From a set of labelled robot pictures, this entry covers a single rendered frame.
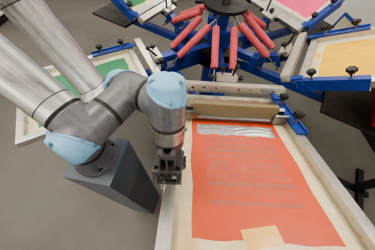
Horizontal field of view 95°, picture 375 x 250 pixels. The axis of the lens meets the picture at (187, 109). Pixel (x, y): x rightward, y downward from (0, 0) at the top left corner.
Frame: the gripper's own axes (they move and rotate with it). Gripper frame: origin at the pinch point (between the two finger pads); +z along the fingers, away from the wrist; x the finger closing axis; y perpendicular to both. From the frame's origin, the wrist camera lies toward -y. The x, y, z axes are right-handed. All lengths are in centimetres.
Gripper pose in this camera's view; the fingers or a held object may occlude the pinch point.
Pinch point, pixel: (170, 179)
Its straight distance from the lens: 58.2
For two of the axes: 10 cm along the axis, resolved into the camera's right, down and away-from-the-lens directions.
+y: -0.3, 5.7, -8.2
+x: 10.0, 0.5, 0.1
